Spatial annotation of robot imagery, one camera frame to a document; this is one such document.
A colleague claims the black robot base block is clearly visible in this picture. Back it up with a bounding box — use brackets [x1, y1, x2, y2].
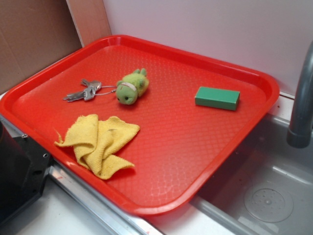
[0, 124, 52, 225]

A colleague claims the green rectangular block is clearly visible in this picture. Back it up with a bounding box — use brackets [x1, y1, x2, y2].
[195, 87, 240, 111]

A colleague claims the red plastic tray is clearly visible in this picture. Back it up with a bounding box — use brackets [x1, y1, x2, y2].
[0, 35, 279, 216]

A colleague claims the yellow crumpled cloth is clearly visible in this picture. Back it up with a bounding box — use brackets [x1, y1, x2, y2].
[54, 114, 140, 180]

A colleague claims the silver keys bunch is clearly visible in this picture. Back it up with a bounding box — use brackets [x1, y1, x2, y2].
[63, 79, 102, 102]

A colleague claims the grey toy sink basin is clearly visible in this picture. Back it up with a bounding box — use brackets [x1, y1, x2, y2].
[150, 115, 313, 235]

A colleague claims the grey sink faucet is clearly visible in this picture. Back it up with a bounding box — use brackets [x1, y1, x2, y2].
[287, 44, 313, 148]

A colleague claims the brown cardboard panel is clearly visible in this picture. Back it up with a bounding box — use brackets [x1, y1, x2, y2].
[0, 0, 111, 94]

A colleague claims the green plush toy keychain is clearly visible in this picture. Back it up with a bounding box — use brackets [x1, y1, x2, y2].
[115, 68, 149, 105]

